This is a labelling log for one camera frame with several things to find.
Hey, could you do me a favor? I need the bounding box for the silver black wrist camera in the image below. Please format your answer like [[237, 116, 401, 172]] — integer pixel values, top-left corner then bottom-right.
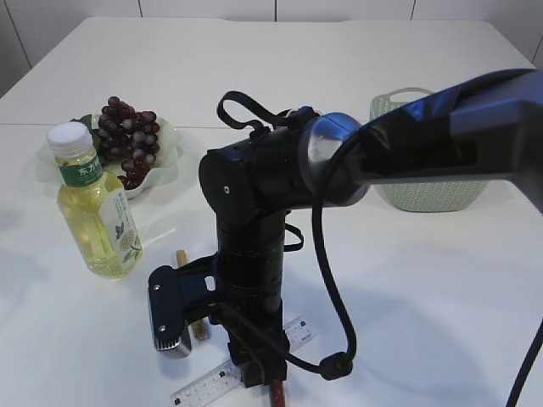
[[148, 265, 192, 360]]

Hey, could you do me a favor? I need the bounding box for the grey cable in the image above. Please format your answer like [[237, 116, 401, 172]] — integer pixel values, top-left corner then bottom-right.
[[207, 91, 543, 407]]

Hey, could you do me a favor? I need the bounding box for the clear plastic ruler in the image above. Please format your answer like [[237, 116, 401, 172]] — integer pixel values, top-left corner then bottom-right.
[[171, 316, 314, 407]]

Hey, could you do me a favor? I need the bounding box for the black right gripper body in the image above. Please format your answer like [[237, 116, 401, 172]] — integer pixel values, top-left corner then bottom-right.
[[207, 249, 292, 387]]

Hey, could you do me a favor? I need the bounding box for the yellow tea bottle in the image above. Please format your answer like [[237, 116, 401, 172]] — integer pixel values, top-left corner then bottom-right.
[[47, 121, 143, 280]]

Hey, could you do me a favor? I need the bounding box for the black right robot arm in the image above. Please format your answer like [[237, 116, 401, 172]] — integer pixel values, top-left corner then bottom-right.
[[199, 69, 542, 387]]

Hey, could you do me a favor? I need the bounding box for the gold glitter pen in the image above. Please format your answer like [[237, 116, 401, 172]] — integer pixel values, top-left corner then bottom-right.
[[176, 249, 210, 342]]

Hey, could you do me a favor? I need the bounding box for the pale green wavy plate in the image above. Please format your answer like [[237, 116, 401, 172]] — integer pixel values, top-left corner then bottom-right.
[[36, 116, 183, 199]]

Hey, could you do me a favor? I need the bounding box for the red glitter pen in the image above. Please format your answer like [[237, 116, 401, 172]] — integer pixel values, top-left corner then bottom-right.
[[269, 381, 286, 407]]

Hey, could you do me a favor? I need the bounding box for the green plastic basket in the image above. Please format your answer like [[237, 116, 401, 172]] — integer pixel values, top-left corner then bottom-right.
[[369, 87, 488, 213]]

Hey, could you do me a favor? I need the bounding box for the purple grape bunch with leaves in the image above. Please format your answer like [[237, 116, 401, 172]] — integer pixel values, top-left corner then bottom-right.
[[77, 96, 160, 190]]

